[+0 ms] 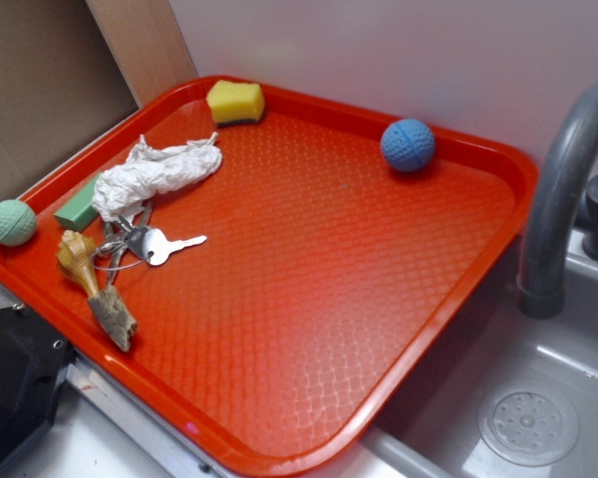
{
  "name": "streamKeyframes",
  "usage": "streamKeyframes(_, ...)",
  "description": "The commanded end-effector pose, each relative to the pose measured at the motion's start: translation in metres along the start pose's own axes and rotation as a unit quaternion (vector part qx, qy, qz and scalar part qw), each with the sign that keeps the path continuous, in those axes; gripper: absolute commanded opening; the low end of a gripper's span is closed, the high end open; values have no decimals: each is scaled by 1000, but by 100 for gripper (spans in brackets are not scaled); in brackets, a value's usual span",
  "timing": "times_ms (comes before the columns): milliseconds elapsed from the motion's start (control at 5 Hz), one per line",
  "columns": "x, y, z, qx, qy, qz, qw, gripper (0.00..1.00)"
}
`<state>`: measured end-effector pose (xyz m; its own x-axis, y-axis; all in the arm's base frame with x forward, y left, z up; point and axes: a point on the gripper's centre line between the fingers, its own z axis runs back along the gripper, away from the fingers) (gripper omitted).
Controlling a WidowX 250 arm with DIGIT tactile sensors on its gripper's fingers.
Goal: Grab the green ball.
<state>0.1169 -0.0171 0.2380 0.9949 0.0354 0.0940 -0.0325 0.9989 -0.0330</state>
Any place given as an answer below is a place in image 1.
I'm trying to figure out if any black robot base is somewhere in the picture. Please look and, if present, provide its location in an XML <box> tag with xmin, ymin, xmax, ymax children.
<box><xmin>0</xmin><ymin>307</ymin><xmax>73</xmax><ymax>472</ymax></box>

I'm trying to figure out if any blue dimpled ball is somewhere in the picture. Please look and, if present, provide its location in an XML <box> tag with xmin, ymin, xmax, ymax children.
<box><xmin>380</xmin><ymin>119</ymin><xmax>436</xmax><ymax>172</ymax></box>

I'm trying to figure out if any green dimpled ball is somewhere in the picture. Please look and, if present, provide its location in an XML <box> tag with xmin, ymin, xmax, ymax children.
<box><xmin>0</xmin><ymin>199</ymin><xmax>37</xmax><ymax>247</ymax></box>

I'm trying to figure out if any red plastic tray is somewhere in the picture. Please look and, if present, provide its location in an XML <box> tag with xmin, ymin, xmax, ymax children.
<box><xmin>0</xmin><ymin>78</ymin><xmax>537</xmax><ymax>477</ymax></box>

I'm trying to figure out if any yellow sponge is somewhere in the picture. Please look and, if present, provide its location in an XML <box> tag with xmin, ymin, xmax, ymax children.
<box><xmin>206</xmin><ymin>80</ymin><xmax>265</xmax><ymax>126</ymax></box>

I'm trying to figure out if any silver key bunch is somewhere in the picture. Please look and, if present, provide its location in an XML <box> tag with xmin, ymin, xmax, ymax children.
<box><xmin>90</xmin><ymin>200</ymin><xmax>208</xmax><ymax>286</ymax></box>

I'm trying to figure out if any brown driftwood piece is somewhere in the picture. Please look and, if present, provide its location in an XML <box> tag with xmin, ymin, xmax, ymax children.
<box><xmin>87</xmin><ymin>285</ymin><xmax>138</xmax><ymax>353</ymax></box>

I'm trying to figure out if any tan conch seashell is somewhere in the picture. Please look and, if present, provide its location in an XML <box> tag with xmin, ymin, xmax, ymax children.
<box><xmin>56</xmin><ymin>230</ymin><xmax>100</xmax><ymax>298</ymax></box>

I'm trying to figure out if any green rectangular block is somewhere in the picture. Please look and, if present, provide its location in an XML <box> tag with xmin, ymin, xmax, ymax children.
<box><xmin>54</xmin><ymin>174</ymin><xmax>100</xmax><ymax>232</ymax></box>

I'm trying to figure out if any grey curved faucet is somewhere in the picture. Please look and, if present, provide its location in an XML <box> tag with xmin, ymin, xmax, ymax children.
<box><xmin>517</xmin><ymin>84</ymin><xmax>598</xmax><ymax>319</ymax></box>

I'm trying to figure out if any wooden board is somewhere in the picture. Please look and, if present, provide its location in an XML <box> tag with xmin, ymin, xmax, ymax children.
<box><xmin>87</xmin><ymin>0</ymin><xmax>198</xmax><ymax>107</ymax></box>

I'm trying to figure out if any grey toy sink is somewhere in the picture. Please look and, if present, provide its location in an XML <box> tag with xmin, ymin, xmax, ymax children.
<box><xmin>358</xmin><ymin>223</ymin><xmax>598</xmax><ymax>478</ymax></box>

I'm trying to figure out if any brown cardboard panel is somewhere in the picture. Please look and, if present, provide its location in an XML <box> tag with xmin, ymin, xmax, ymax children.
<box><xmin>0</xmin><ymin>1</ymin><xmax>137</xmax><ymax>201</ymax></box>

